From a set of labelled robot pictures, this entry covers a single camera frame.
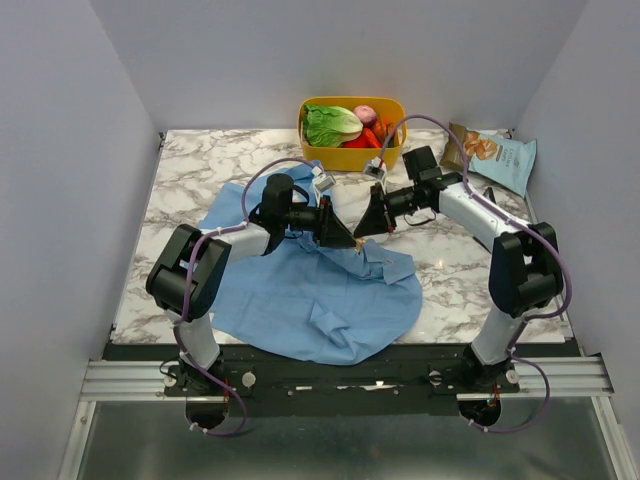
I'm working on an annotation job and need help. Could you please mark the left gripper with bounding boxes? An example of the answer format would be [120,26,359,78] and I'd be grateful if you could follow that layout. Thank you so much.
[281,196,357,248]

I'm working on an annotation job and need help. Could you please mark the blue shirt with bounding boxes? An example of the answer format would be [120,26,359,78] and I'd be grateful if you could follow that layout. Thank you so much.
[192,160,425,366]

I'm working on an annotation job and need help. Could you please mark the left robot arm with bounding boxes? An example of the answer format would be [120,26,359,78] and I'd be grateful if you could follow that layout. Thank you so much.
[146,167,356,395]

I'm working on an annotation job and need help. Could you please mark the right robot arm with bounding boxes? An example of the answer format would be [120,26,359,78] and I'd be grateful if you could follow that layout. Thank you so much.
[354,147,564,392]

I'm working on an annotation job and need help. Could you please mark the red pepper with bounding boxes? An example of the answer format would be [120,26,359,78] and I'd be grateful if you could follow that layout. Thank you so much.
[342,127,382,149]

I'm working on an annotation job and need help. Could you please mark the orange carrots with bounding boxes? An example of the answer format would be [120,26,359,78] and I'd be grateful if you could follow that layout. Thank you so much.
[371,117,395,144]

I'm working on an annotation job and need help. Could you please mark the red onion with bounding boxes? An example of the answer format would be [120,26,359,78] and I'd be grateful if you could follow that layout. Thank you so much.
[353,105,378,127]

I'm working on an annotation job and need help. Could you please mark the green lettuce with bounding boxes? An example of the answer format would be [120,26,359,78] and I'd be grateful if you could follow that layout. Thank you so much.
[302,104,364,148]

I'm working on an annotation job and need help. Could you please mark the yellow plastic basket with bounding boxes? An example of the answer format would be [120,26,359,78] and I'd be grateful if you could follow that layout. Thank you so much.
[298,96,407,172]

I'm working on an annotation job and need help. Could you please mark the blue chip bag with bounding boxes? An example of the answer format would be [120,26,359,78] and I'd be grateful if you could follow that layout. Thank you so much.
[449,123,537,197]

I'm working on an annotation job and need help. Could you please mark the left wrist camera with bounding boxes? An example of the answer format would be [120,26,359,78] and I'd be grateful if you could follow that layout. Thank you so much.
[311,166,336,198]

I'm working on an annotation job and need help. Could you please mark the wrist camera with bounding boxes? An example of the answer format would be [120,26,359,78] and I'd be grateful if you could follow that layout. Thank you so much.
[311,166,336,198]
[363,157,387,182]

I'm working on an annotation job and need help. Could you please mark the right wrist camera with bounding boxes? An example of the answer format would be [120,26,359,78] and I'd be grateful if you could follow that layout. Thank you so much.
[363,157,387,182]

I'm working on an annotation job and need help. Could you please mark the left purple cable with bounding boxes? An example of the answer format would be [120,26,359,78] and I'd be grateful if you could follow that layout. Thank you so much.
[172,157,324,437]

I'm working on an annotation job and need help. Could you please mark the purple cable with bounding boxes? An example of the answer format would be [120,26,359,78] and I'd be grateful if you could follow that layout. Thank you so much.
[377,114,574,434]
[172,157,324,437]

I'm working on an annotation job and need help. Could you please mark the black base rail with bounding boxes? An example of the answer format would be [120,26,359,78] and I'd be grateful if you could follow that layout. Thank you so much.
[103,342,598,428]

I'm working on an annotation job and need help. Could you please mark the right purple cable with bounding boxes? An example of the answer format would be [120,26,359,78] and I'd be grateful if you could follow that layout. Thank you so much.
[377,114,574,434]

